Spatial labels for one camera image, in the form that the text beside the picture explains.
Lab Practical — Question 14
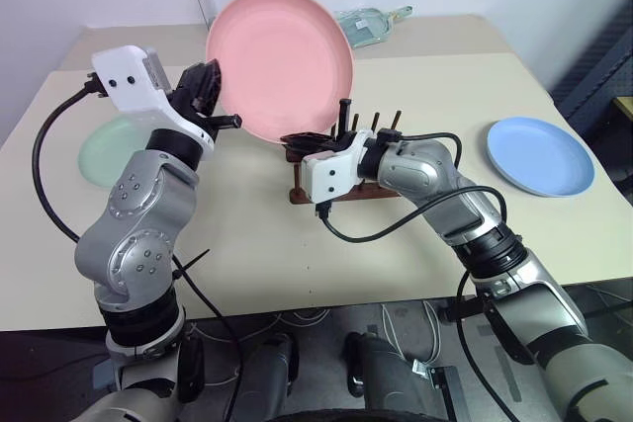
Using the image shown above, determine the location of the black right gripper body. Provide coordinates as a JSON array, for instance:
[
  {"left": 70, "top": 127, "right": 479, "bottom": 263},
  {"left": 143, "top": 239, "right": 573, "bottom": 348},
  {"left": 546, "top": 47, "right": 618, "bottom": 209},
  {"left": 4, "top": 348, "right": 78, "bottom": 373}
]
[{"left": 317, "top": 130, "right": 360, "bottom": 153}]

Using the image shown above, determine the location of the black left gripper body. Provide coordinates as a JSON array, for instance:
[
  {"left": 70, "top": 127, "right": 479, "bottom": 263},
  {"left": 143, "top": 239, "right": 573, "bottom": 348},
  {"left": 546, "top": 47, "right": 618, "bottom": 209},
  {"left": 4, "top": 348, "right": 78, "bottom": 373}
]
[{"left": 169, "top": 63, "right": 211, "bottom": 127}]

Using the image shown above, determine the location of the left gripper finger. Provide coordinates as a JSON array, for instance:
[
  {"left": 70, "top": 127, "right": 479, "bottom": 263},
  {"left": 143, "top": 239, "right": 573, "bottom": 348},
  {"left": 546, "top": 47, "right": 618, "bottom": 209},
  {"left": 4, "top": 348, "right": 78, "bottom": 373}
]
[
  {"left": 199, "top": 114, "right": 244, "bottom": 130},
  {"left": 194, "top": 59, "right": 225, "bottom": 116}
]

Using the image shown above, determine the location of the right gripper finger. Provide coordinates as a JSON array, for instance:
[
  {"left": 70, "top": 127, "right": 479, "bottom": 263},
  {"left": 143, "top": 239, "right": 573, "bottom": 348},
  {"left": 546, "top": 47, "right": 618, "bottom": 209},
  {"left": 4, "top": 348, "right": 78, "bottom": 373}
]
[
  {"left": 285, "top": 141, "right": 323, "bottom": 163},
  {"left": 280, "top": 130, "right": 328, "bottom": 145}
]

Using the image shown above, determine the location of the black right shoulder cable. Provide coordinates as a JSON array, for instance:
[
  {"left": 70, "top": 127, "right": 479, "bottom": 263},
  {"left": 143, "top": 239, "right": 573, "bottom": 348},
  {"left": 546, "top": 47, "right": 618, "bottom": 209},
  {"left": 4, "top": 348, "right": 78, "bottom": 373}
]
[{"left": 455, "top": 268, "right": 501, "bottom": 406}]

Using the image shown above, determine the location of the brown wooden dish rack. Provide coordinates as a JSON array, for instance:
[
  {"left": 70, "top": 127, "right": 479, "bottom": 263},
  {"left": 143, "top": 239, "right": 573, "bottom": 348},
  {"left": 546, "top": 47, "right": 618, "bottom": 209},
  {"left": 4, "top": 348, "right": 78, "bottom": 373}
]
[{"left": 284, "top": 98, "right": 405, "bottom": 207}]

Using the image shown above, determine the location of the clear glass bottle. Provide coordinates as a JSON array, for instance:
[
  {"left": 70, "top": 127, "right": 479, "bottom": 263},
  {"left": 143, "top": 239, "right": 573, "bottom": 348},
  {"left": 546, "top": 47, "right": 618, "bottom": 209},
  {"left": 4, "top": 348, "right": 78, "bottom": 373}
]
[{"left": 334, "top": 5, "right": 415, "bottom": 50}]

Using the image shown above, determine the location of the pink plate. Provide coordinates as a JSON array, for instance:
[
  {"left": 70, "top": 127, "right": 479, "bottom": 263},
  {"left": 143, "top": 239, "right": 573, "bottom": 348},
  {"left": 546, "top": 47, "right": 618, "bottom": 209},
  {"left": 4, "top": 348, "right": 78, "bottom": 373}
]
[{"left": 205, "top": 0, "right": 356, "bottom": 143}]

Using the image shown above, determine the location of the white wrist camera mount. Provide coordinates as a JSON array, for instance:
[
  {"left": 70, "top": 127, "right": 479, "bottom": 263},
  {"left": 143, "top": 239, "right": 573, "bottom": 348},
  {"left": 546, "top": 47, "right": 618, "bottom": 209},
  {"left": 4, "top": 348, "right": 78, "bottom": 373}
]
[
  {"left": 302, "top": 128, "right": 375, "bottom": 205},
  {"left": 91, "top": 44, "right": 216, "bottom": 152}
]

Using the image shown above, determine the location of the white floor cable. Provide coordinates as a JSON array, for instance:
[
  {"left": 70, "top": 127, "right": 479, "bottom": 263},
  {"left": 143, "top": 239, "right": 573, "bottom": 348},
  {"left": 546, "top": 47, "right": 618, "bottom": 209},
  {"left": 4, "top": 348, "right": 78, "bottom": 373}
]
[{"left": 380, "top": 300, "right": 442, "bottom": 367}]

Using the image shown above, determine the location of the black zip tie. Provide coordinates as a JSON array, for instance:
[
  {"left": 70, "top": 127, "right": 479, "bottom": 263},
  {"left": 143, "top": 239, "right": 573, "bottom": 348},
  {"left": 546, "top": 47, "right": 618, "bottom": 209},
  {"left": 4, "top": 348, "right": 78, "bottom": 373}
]
[{"left": 171, "top": 249, "right": 212, "bottom": 284}]

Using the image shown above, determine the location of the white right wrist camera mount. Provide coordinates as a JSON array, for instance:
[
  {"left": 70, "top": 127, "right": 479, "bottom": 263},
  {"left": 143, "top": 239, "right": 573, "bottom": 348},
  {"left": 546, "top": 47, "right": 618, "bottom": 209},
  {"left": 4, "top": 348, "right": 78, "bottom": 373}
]
[{"left": 302, "top": 128, "right": 375, "bottom": 205}]

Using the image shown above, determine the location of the black metal floor bracket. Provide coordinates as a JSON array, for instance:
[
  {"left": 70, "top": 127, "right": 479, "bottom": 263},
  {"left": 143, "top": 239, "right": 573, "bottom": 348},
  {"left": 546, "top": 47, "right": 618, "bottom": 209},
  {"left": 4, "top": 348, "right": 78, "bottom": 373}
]
[{"left": 425, "top": 365, "right": 471, "bottom": 422}]

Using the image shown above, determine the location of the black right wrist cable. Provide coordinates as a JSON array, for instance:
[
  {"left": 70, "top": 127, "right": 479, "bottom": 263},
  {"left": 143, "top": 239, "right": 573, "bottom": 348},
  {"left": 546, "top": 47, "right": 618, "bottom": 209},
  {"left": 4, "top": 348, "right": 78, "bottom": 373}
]
[{"left": 314, "top": 130, "right": 508, "bottom": 244}]

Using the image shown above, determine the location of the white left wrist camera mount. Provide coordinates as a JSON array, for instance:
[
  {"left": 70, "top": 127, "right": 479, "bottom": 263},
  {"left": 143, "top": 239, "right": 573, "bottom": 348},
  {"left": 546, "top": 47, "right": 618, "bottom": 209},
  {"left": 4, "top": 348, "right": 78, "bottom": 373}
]
[{"left": 91, "top": 44, "right": 216, "bottom": 152}]

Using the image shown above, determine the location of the blue plate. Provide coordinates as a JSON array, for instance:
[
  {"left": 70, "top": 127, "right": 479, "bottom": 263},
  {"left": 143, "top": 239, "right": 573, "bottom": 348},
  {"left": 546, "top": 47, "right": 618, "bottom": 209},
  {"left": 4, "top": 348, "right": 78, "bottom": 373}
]
[{"left": 486, "top": 116, "right": 596, "bottom": 199}]

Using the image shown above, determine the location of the green plate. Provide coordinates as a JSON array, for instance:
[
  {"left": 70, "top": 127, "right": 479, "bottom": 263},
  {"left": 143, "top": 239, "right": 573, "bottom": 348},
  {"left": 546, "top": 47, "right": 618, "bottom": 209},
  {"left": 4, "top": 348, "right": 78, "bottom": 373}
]
[{"left": 76, "top": 114, "right": 149, "bottom": 189}]

